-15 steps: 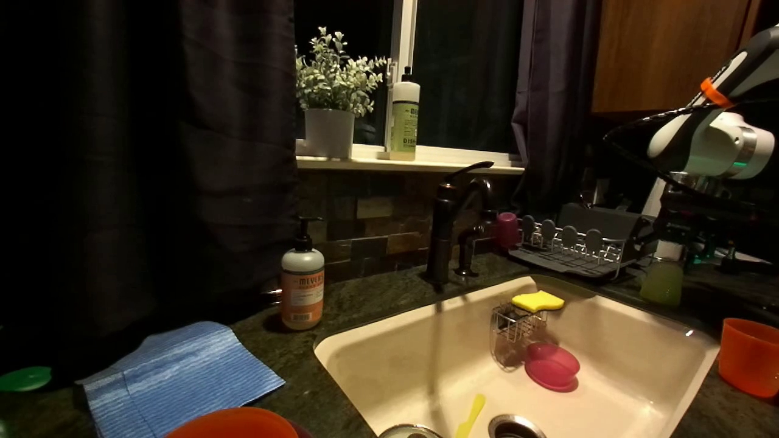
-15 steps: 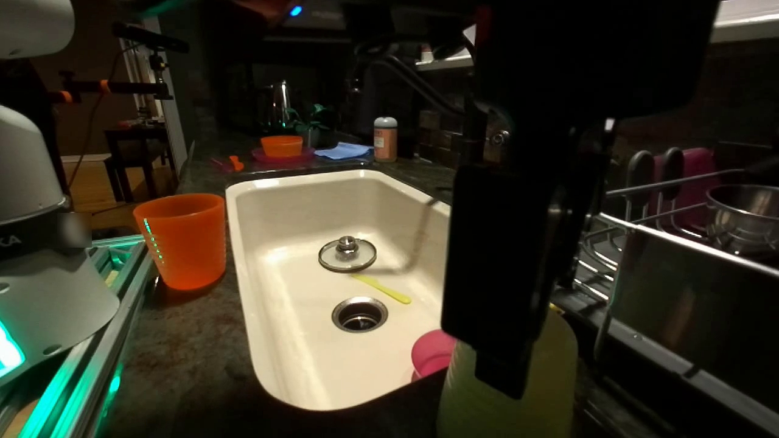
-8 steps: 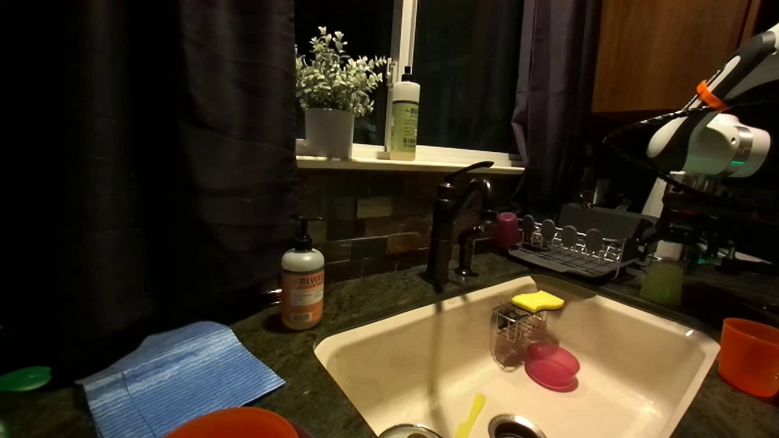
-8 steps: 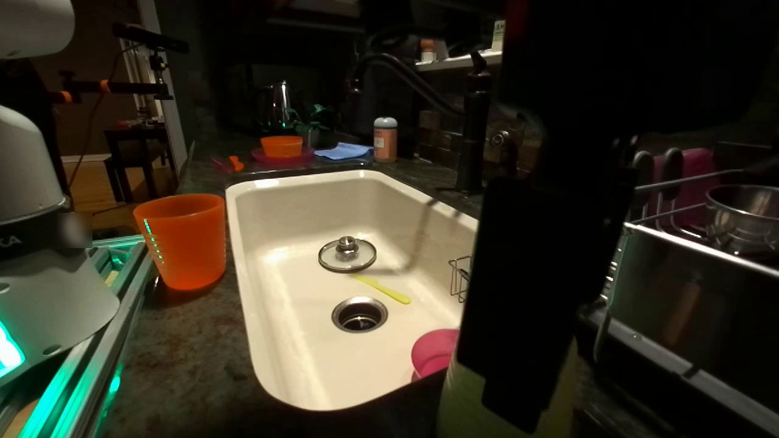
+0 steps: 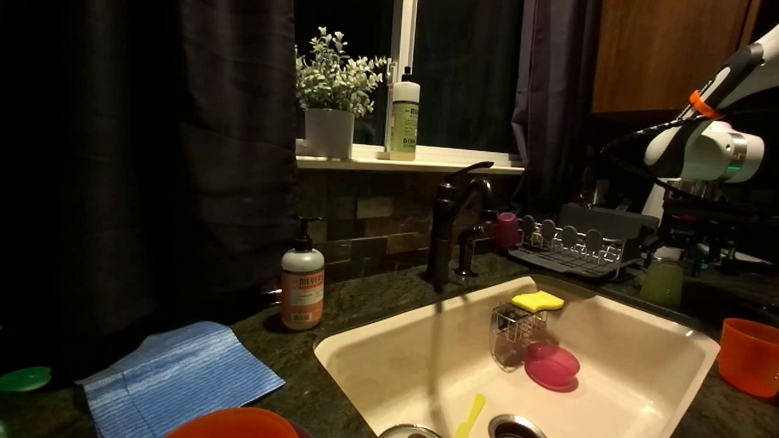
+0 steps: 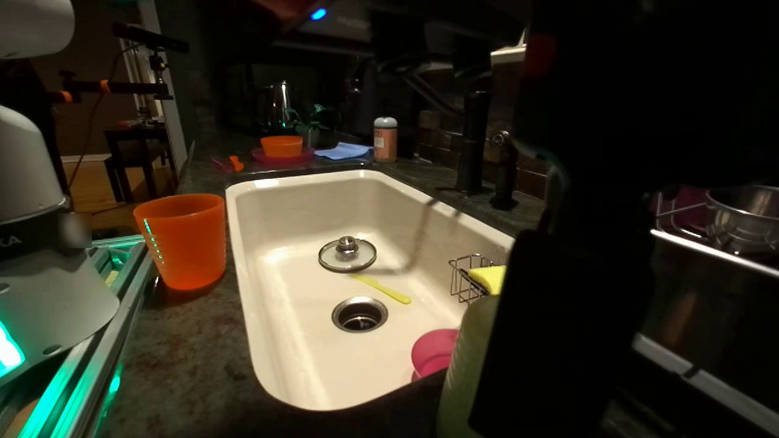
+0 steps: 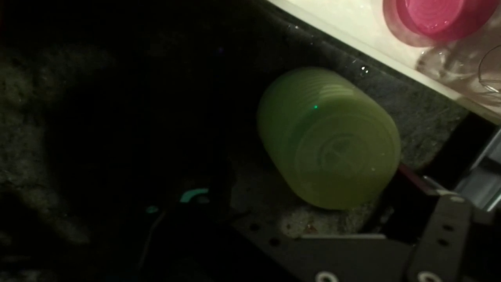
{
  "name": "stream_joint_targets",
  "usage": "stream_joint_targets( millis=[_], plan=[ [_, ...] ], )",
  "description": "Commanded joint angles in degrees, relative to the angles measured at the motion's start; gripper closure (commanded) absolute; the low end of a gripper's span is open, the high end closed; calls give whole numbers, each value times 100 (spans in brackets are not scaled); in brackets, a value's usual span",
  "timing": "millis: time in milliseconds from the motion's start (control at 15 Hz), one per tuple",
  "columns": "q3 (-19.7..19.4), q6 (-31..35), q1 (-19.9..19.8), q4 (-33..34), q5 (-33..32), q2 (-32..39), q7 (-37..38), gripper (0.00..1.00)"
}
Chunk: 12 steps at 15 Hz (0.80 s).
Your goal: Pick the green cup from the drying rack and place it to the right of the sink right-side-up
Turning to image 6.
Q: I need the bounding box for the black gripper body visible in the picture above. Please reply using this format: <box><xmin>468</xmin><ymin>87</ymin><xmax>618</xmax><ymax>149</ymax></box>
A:
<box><xmin>468</xmin><ymin>228</ymin><xmax>652</xmax><ymax>438</ymax></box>

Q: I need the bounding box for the green plastic cup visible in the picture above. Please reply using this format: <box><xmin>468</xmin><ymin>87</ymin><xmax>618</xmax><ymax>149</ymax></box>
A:
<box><xmin>436</xmin><ymin>291</ymin><xmax>501</xmax><ymax>438</ymax></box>

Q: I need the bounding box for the grey dish drying rack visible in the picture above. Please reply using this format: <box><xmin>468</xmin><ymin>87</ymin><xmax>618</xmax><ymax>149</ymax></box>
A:
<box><xmin>631</xmin><ymin>181</ymin><xmax>779</xmax><ymax>436</ymax></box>

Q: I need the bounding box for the pink plastic cup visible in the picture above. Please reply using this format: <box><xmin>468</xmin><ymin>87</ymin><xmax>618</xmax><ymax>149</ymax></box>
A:
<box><xmin>655</xmin><ymin>184</ymin><xmax>709</xmax><ymax>232</ymax></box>

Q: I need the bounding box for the metal sink drain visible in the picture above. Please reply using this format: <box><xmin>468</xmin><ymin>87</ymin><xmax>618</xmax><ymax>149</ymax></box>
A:
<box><xmin>328</xmin><ymin>295</ymin><xmax>390</xmax><ymax>333</ymax></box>

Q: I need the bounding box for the white kitchen sink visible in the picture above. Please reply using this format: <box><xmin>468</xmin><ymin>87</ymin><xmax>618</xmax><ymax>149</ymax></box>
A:
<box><xmin>223</xmin><ymin>168</ymin><xmax>519</xmax><ymax>414</ymax></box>

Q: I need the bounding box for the orange plastic cup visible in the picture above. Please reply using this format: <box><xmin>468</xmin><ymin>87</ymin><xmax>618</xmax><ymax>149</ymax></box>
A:
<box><xmin>132</xmin><ymin>191</ymin><xmax>229</xmax><ymax>295</ymax></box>

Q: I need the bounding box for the yellow sponge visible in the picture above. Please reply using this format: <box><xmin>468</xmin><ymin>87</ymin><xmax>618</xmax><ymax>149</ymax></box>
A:
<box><xmin>468</xmin><ymin>263</ymin><xmax>509</xmax><ymax>297</ymax></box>

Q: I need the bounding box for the pink silicone scrubber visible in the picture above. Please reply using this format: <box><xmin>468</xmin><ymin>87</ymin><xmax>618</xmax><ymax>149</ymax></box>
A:
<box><xmin>408</xmin><ymin>325</ymin><xmax>463</xmax><ymax>381</ymax></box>

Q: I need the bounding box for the dark bronze faucet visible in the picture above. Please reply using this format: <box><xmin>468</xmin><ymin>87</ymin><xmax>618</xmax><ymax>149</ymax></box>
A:
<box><xmin>457</xmin><ymin>82</ymin><xmax>566</xmax><ymax>213</ymax></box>

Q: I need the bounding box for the yellow plastic utensil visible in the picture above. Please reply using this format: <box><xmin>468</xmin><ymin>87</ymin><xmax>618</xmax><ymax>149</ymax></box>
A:
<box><xmin>352</xmin><ymin>272</ymin><xmax>414</xmax><ymax>309</ymax></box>

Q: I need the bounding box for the blue dish cloth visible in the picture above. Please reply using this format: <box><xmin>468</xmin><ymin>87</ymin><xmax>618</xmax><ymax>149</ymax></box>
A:
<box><xmin>312</xmin><ymin>140</ymin><xmax>374</xmax><ymax>162</ymax></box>

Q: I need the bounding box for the white window sill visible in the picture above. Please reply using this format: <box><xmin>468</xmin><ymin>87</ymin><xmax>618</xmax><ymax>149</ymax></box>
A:
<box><xmin>490</xmin><ymin>43</ymin><xmax>530</xmax><ymax>69</ymax></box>

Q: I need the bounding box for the orange plastic bowl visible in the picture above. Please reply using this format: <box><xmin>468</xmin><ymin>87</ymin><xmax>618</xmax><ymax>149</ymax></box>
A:
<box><xmin>259</xmin><ymin>134</ymin><xmax>307</xmax><ymax>161</ymax></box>

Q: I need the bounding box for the dark wooden stool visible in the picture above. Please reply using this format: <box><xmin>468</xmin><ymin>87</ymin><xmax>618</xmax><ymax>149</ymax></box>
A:
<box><xmin>103</xmin><ymin>118</ymin><xmax>178</xmax><ymax>204</ymax></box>

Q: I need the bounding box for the aluminium mounting frame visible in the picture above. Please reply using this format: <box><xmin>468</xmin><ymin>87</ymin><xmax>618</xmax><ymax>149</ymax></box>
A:
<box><xmin>0</xmin><ymin>233</ymin><xmax>159</xmax><ymax>438</ymax></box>

